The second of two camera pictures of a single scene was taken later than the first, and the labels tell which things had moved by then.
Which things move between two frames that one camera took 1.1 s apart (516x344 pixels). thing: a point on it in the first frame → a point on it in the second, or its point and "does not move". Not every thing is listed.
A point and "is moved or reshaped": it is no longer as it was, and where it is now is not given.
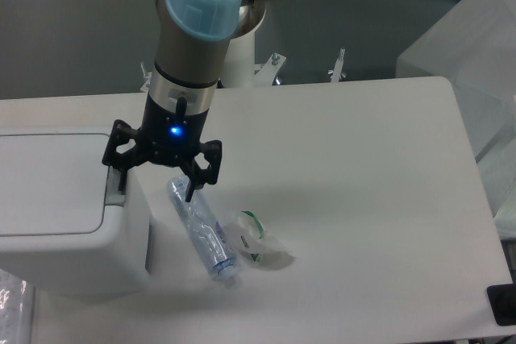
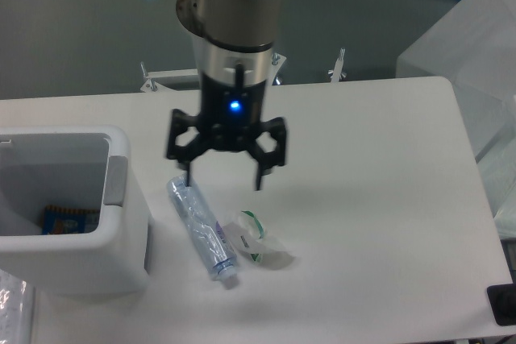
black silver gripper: x=174 y=120 → x=233 y=91
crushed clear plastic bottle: x=204 y=228 does not move
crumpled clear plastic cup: x=246 y=232 does not move
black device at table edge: x=502 y=300 does not move
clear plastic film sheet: x=16 y=309 does not move
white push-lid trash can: x=65 y=225 is moved or reshaped
